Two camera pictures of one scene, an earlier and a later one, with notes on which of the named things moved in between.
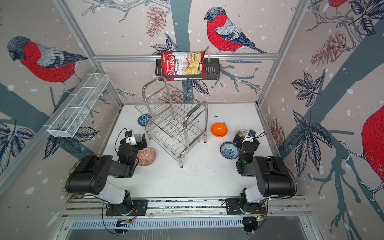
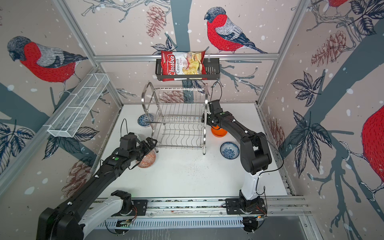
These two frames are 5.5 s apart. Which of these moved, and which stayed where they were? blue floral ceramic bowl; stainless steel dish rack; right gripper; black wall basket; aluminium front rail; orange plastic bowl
Moved: right gripper; stainless steel dish rack
Stayed: blue floral ceramic bowl; aluminium front rail; orange plastic bowl; black wall basket
